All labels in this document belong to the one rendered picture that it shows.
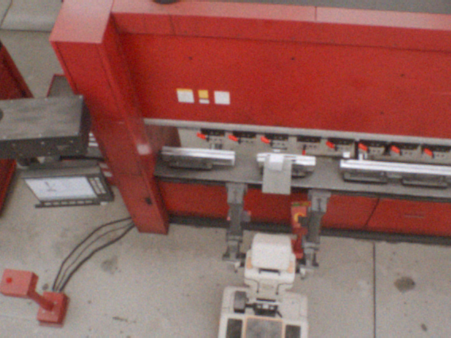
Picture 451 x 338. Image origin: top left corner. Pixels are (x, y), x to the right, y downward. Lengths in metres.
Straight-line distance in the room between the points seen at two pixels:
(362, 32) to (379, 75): 0.35
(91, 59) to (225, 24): 0.65
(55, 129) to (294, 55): 1.23
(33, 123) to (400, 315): 3.00
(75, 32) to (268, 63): 0.96
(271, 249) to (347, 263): 1.59
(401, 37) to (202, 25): 0.92
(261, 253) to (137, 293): 1.66
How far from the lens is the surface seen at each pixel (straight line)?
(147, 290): 4.23
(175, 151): 3.58
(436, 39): 2.58
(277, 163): 3.47
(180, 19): 2.50
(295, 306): 3.86
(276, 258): 2.82
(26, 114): 2.75
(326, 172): 3.61
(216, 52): 2.66
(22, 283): 3.64
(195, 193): 3.79
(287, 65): 2.69
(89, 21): 2.54
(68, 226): 4.60
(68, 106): 2.70
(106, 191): 3.04
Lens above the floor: 4.00
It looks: 61 degrees down
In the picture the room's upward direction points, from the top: 4 degrees counter-clockwise
